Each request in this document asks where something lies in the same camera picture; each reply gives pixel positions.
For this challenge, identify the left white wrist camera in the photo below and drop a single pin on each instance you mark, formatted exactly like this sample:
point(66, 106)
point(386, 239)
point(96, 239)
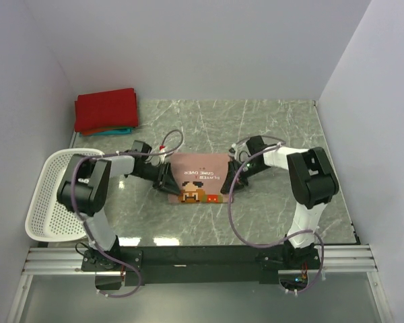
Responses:
point(161, 157)

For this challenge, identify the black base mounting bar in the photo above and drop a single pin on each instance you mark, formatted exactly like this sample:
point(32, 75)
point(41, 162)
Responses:
point(202, 264)

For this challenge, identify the folded red t-shirt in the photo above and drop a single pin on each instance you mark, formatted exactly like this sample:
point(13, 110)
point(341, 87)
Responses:
point(110, 109)

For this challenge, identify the pink t-shirt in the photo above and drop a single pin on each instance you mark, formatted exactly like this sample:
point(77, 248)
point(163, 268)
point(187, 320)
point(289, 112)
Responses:
point(200, 177)

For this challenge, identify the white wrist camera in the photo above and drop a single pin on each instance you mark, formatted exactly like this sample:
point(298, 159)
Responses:
point(161, 157)
point(237, 151)

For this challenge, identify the white perforated laundry basket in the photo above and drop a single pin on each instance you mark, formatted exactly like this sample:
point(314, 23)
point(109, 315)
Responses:
point(47, 220)

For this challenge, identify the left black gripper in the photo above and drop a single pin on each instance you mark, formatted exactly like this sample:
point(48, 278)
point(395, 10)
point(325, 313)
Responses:
point(166, 180)

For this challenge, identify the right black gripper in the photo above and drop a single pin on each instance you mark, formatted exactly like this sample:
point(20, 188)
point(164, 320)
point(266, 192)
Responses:
point(232, 171)

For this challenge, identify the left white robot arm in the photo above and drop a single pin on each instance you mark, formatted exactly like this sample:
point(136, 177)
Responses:
point(84, 187)

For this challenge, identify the folded teal t-shirt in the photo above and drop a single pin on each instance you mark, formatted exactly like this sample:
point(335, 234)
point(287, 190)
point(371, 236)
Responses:
point(118, 131)

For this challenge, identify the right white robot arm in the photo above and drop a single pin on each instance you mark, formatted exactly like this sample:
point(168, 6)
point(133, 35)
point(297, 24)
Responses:
point(312, 178)

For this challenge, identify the aluminium frame rail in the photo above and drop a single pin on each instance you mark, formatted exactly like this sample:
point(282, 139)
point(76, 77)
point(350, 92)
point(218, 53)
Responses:
point(66, 261)

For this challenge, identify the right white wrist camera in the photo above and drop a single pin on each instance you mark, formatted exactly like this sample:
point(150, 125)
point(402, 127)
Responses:
point(237, 151)

